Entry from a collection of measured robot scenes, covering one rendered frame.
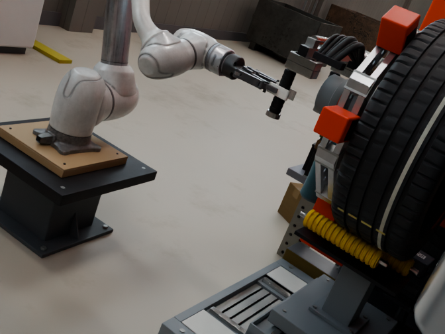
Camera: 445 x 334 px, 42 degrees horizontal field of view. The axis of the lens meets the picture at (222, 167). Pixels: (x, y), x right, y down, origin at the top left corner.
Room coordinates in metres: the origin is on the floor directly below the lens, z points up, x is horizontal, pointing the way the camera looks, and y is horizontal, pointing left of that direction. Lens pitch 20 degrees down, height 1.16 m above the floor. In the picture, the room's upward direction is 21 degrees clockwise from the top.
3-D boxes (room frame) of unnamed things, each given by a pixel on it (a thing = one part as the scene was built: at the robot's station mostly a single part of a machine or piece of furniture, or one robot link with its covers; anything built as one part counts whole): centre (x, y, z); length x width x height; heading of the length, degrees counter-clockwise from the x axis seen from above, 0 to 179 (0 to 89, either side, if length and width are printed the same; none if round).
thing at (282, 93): (1.68, -0.07, 0.83); 0.07 x 0.01 x 0.03; 62
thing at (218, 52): (1.80, 0.12, 0.83); 0.09 x 0.06 x 0.09; 152
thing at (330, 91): (1.77, -0.31, 0.85); 0.21 x 0.14 x 0.14; 62
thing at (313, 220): (1.58, -0.40, 0.51); 0.29 x 0.06 x 0.06; 62
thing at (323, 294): (1.66, -0.52, 0.32); 0.40 x 0.30 x 0.28; 152
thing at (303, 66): (1.68, -0.11, 0.93); 0.09 x 0.05 x 0.05; 62
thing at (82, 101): (1.94, 0.55, 0.50); 0.18 x 0.16 x 0.22; 161
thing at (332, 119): (1.45, -0.23, 0.85); 0.09 x 0.08 x 0.07; 152
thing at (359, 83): (1.74, -0.37, 0.85); 0.54 x 0.07 x 0.54; 152
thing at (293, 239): (2.40, -0.43, 0.21); 0.10 x 0.10 x 0.42; 62
